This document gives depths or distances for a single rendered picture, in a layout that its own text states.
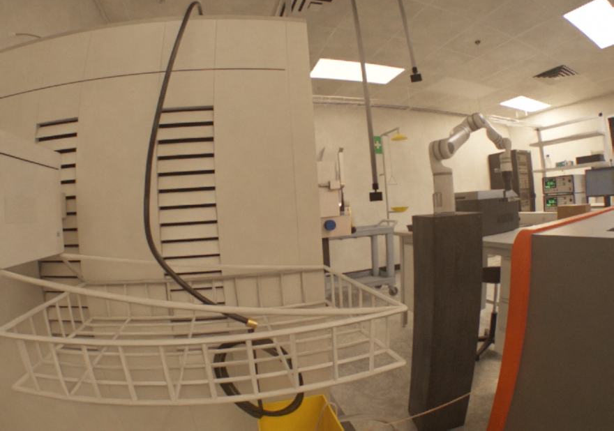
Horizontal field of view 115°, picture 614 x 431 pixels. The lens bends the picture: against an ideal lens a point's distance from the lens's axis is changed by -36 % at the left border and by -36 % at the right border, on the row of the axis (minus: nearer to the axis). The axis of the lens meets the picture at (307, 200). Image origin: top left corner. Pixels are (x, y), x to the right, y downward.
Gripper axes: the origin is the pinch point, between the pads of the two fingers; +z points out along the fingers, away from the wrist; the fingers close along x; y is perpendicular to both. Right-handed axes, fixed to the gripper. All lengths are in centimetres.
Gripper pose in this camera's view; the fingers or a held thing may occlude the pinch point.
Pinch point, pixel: (504, 201)
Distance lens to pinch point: 197.3
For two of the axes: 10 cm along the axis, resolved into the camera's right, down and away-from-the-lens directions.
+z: 0.6, 10.0, -0.2
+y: 7.2, -0.6, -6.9
